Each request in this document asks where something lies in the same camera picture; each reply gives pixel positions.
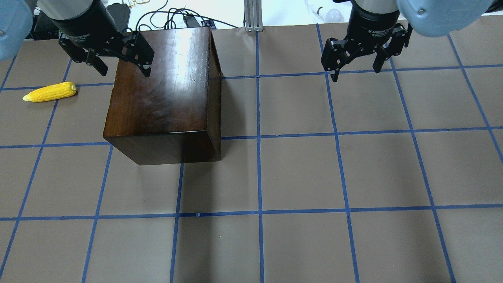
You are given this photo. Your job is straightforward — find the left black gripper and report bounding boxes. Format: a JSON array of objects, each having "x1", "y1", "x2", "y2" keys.
[{"x1": 50, "y1": 2, "x2": 155, "y2": 77}]

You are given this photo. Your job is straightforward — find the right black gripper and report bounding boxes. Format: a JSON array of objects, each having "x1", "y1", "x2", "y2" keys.
[{"x1": 320, "y1": 4, "x2": 413, "y2": 83}]

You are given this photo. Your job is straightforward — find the yellow corn cob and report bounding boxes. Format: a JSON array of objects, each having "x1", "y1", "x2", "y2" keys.
[{"x1": 22, "y1": 82, "x2": 77, "y2": 103}]

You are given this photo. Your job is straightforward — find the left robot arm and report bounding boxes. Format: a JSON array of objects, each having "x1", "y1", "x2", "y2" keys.
[{"x1": 0, "y1": 0, "x2": 155, "y2": 77}]

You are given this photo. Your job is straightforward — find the black power adapter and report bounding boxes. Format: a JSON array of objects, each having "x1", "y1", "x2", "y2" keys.
[{"x1": 106, "y1": 3, "x2": 130, "y2": 33}]

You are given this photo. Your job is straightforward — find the white light bulb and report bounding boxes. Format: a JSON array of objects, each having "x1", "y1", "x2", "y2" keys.
[{"x1": 304, "y1": 0, "x2": 344, "y2": 23}]

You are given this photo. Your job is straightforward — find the dark brown wooden cabinet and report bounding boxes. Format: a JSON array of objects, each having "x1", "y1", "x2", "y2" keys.
[{"x1": 103, "y1": 27, "x2": 222, "y2": 165}]

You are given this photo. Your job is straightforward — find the black cable bundle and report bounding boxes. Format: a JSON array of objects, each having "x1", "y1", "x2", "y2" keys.
[{"x1": 127, "y1": 0, "x2": 239, "y2": 32}]

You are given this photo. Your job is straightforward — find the aluminium frame post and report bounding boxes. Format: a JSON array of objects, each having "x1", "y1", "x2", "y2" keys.
[{"x1": 244, "y1": 0, "x2": 264, "y2": 32}]

